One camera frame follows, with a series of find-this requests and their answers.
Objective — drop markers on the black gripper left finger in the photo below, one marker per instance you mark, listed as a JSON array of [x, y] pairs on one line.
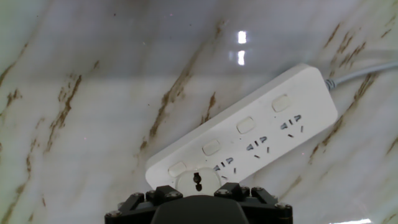
[[136, 210]]

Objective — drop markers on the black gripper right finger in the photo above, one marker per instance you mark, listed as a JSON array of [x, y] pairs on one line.
[[264, 210]]

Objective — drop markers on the white plug adapter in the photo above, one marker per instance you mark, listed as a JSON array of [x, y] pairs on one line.
[[208, 183]]

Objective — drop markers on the white four-socket power strip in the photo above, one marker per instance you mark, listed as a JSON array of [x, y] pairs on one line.
[[295, 93]]

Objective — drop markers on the glossy marble pattern mat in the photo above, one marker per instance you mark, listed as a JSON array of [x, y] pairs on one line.
[[93, 124]]

